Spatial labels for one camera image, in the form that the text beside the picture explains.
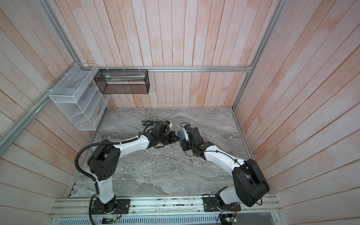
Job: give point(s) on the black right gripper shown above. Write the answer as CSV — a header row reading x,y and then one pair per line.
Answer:
x,y
184,146

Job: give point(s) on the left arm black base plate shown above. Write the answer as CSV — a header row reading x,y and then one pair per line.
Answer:
x,y
115,206

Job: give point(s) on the white wire mesh shelf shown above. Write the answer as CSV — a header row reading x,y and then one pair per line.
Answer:
x,y
79,97

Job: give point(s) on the black mesh basket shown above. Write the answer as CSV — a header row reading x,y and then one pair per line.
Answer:
x,y
123,81

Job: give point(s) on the white ventilation grille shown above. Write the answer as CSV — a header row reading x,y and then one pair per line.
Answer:
x,y
206,219

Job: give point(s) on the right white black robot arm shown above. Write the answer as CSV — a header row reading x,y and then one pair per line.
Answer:
x,y
249,183

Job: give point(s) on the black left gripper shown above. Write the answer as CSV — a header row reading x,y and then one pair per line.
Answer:
x,y
173,135

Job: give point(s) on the aluminium frame rail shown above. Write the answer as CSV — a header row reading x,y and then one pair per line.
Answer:
x,y
41,39

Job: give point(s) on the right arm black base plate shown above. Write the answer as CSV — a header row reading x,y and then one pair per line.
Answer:
x,y
215,204

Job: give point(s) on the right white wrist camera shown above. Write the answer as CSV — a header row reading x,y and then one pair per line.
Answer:
x,y
186,128

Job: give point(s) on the clear acrylic card stand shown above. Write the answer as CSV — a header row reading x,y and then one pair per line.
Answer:
x,y
153,123

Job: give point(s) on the black card in stand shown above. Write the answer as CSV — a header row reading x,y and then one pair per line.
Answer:
x,y
147,123

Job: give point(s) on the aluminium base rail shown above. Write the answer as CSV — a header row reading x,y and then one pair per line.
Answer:
x,y
160,205

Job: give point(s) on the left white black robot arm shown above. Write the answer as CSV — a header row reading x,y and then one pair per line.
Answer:
x,y
104,160

